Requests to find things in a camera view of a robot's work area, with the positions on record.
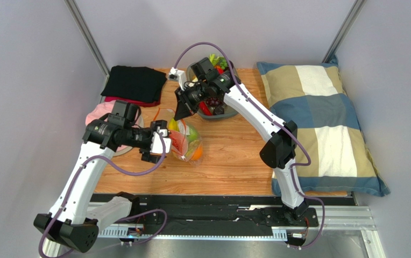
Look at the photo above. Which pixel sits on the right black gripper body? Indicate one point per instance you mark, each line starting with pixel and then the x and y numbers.
pixel 187 98

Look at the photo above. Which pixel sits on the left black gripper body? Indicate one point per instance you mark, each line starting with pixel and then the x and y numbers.
pixel 148 157

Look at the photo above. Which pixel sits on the yellow bananas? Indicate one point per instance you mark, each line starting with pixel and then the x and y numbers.
pixel 173 125

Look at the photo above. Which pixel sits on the green apple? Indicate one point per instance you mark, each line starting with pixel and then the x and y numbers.
pixel 192 134

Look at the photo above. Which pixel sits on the watermelon slice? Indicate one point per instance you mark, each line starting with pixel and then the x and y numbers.
pixel 179 142

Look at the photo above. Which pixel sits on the clear orange zip top bag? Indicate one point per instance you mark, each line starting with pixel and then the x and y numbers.
pixel 168 114

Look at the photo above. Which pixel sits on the orange fruit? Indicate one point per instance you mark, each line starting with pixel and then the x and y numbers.
pixel 197 153

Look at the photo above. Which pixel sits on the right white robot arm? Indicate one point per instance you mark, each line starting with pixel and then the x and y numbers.
pixel 280 137

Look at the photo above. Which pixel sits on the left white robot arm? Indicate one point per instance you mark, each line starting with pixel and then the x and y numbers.
pixel 70 222

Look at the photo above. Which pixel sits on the grey food tray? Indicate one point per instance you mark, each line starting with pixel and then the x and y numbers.
pixel 228 112

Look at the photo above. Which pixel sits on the red chili pepper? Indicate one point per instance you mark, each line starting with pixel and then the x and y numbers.
pixel 204 108

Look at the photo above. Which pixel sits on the dark purple grapes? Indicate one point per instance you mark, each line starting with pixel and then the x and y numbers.
pixel 213 102

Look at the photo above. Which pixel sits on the red cloth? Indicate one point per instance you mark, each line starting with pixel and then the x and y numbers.
pixel 139 103

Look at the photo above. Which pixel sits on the green white leek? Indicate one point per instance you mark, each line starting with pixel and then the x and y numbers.
pixel 216 60

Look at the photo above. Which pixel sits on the small green grapes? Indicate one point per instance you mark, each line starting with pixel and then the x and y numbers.
pixel 223 64

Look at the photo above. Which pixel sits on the black folded cloth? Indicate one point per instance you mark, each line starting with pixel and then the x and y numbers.
pixel 142 84

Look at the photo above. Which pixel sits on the pink hat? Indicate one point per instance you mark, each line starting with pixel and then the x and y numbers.
pixel 98 114

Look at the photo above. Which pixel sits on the plaid pillow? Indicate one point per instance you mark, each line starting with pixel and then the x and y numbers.
pixel 333 155

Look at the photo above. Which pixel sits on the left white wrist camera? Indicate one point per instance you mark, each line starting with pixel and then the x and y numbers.
pixel 161 143

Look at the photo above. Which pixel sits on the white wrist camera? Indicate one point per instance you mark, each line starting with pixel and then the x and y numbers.
pixel 161 143
pixel 178 76

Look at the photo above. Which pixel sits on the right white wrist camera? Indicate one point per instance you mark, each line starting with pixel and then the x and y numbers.
pixel 178 76

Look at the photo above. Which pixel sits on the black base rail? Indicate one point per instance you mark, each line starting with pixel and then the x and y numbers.
pixel 228 217

